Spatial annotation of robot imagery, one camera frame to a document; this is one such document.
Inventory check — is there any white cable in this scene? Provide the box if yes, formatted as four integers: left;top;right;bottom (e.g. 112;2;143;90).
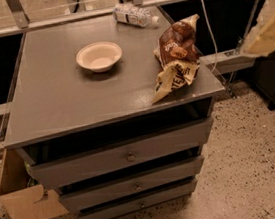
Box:
183;0;221;76

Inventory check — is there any grey drawer cabinet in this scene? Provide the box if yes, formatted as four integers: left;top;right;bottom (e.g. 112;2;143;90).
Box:
0;0;241;219

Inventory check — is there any grey top drawer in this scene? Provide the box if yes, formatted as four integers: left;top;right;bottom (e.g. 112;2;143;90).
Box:
30;117;213;189

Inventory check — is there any white paper bowl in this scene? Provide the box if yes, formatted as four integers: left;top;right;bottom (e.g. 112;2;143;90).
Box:
75;41;122;73

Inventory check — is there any brown and yellow chip bag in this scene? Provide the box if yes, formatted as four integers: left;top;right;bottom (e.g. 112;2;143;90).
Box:
152;14;200;103

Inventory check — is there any cardboard box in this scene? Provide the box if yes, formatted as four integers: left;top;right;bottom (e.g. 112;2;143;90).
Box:
0;150;68;219

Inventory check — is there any grey bottom drawer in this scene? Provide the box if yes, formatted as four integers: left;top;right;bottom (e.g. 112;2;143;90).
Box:
79;177;197;219

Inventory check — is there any grey drawer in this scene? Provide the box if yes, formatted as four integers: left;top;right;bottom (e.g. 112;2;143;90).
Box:
79;177;197;219
30;117;213;189
59;156;204;212

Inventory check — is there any clear plastic water bottle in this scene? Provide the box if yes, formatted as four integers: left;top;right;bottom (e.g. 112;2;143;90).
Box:
112;4;159;28

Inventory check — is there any grey middle drawer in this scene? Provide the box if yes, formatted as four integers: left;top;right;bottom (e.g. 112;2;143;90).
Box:
59;156;204;212

